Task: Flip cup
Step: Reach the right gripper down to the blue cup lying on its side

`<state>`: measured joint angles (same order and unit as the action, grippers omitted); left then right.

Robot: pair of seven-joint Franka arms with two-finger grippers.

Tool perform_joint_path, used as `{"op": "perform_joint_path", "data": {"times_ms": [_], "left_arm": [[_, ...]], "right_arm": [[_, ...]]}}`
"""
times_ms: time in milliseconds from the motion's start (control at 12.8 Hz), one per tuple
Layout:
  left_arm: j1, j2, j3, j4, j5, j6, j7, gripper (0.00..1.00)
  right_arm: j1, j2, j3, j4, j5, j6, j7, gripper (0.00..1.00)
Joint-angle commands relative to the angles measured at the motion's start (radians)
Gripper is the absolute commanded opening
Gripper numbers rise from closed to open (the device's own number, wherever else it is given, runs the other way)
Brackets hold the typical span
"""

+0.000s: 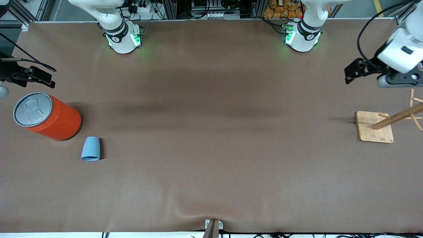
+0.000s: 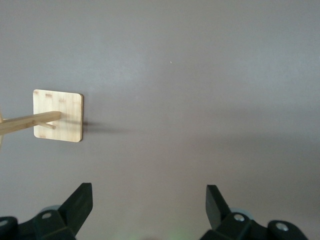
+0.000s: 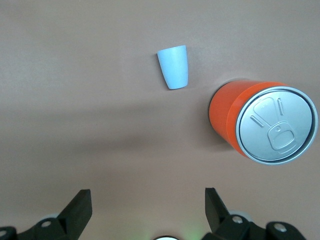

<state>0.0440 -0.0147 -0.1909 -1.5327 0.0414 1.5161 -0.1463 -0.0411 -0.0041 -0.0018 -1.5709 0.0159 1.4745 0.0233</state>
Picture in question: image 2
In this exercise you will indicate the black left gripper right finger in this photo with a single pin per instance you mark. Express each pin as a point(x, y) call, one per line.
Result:
point(217, 210)

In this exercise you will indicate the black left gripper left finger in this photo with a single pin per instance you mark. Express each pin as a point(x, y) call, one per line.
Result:
point(72, 212)

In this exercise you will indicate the wooden mug tree stand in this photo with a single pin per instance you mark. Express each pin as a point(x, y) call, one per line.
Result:
point(68, 110)

